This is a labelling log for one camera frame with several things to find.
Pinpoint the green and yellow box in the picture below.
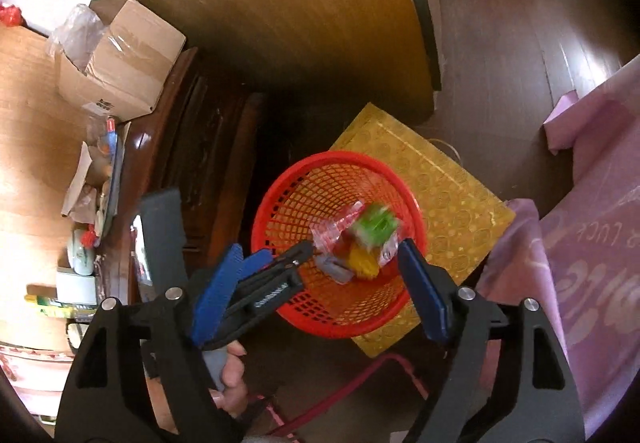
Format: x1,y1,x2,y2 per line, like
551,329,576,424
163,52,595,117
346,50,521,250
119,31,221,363
25,293,98,319

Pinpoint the small white box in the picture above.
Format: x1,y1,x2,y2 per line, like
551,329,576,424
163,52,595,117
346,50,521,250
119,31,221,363
56,268,96,304

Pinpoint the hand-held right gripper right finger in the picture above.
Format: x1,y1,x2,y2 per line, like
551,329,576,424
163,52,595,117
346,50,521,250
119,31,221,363
397,238,587,443

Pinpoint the clear plastic bag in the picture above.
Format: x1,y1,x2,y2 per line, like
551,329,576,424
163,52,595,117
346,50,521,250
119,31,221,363
46,3,106,74

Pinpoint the yellow mesh bag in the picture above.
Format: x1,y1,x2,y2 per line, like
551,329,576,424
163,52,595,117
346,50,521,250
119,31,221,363
347,243,381,280

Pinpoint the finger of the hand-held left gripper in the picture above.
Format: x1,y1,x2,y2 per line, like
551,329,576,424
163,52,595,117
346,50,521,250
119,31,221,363
234,248,274,293
250,242,317,293

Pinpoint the gold gift bag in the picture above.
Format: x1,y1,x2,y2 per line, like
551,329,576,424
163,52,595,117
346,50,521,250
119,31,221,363
327,102,517,358

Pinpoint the purple tablecloth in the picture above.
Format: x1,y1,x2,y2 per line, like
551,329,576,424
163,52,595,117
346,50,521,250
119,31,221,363
475,53,640,439

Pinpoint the green snack packet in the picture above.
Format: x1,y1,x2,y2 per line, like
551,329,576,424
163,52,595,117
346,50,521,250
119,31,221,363
350,203,403,269

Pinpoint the green and white bottle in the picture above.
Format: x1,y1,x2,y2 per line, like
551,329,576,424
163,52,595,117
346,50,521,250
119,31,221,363
67,228,97,274

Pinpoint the dark grey board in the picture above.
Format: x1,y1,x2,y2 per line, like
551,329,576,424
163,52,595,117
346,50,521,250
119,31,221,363
137,188,188,296

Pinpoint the red plastic basket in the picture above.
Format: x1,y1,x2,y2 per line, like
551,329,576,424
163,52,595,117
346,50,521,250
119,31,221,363
251,150,428,340

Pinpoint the cardboard box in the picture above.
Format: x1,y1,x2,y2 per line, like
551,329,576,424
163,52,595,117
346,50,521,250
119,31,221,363
54,0,187,121

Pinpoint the clear plastic wrapper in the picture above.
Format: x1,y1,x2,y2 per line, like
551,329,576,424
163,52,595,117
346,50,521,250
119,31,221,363
310,203,366,256

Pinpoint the pink strap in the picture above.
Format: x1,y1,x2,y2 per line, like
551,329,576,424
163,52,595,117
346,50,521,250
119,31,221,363
250,355,431,443

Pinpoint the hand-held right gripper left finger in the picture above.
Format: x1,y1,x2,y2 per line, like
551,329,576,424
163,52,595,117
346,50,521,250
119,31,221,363
54,244,246,443

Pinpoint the dark wooden desk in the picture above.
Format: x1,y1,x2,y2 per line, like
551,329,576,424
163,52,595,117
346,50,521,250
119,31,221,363
0,23,266,359

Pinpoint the person's left hand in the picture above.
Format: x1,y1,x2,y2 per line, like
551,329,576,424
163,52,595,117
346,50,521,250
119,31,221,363
209,341,249,419

